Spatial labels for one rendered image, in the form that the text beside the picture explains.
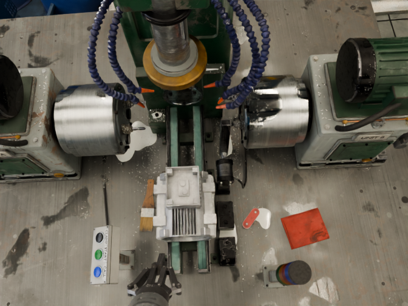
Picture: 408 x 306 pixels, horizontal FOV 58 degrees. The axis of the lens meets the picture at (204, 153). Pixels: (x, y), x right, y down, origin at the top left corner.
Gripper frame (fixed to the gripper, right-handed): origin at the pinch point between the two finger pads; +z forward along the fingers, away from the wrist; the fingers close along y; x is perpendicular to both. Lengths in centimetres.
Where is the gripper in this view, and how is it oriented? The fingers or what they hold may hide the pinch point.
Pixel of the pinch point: (160, 263)
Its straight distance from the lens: 103.4
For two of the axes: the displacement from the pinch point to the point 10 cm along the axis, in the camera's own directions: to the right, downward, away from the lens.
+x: 0.2, 9.8, 1.7
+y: -10.0, 0.2, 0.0
